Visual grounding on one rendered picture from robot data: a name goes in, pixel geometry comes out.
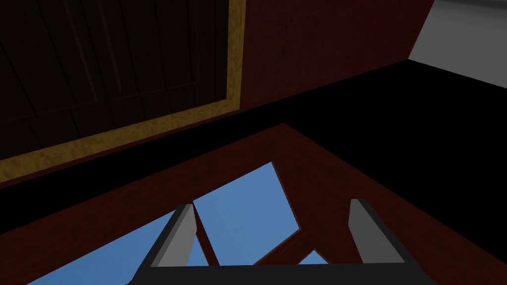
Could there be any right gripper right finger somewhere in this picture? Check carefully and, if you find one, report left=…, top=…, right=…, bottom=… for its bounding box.
left=348, top=198, right=407, bottom=264

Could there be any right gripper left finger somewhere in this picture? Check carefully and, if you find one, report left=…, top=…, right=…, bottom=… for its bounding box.
left=149, top=203, right=198, bottom=268

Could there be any dark panelled wooden door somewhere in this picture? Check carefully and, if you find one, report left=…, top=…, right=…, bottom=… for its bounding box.
left=0, top=0, right=230, bottom=160

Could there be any red-brown door with blue panes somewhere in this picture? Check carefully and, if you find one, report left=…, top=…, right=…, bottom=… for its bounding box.
left=0, top=122, right=507, bottom=285

